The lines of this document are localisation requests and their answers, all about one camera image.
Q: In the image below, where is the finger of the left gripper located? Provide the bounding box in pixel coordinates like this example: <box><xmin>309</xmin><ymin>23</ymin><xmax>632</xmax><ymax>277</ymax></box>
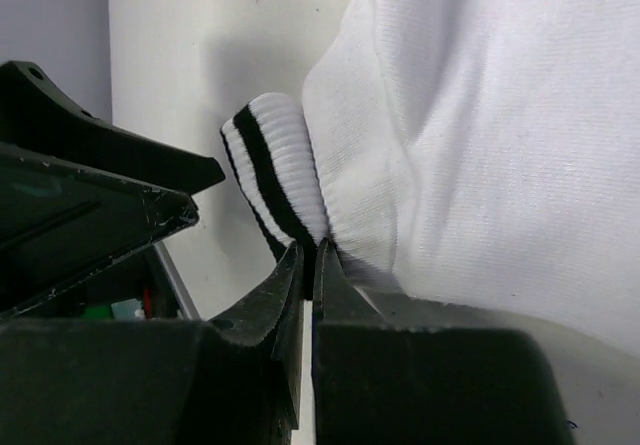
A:
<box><xmin>1</xmin><ymin>144</ymin><xmax>198</xmax><ymax>320</ymax></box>
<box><xmin>1</xmin><ymin>61</ymin><xmax>225</xmax><ymax>195</ymax></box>

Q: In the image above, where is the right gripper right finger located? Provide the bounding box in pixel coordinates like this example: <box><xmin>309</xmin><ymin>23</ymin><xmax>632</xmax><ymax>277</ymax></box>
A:
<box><xmin>312</xmin><ymin>240</ymin><xmax>573</xmax><ymax>444</ymax></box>

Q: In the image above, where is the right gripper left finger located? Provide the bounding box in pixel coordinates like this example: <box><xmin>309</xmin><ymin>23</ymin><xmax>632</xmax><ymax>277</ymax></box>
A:
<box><xmin>1</xmin><ymin>244</ymin><xmax>304</xmax><ymax>444</ymax></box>

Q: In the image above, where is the white sock with black stripes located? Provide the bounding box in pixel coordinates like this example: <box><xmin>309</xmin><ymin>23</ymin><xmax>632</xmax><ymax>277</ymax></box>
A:
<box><xmin>221</xmin><ymin>0</ymin><xmax>639</xmax><ymax>355</ymax></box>

